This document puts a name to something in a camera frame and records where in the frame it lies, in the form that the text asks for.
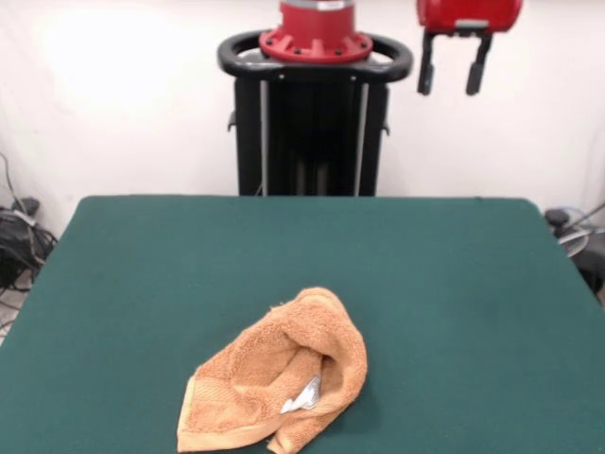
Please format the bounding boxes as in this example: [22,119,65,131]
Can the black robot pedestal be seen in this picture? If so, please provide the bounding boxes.
[216,28,415,198]

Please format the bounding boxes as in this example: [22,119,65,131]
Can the silver round stand base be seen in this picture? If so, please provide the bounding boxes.
[557,226,592,259]

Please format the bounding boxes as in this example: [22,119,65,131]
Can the dark green table cloth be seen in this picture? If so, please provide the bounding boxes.
[0,195,605,454]

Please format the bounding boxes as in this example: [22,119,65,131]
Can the black chair base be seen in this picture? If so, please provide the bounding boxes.
[577,245,605,304]

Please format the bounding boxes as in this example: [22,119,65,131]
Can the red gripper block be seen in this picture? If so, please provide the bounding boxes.
[415,0,525,96]

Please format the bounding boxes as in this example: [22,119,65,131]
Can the orange terry towel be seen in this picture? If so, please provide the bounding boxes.
[176,286,369,454]

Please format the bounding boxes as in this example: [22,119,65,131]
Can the black cable bundle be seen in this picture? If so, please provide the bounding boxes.
[0,150,61,332]

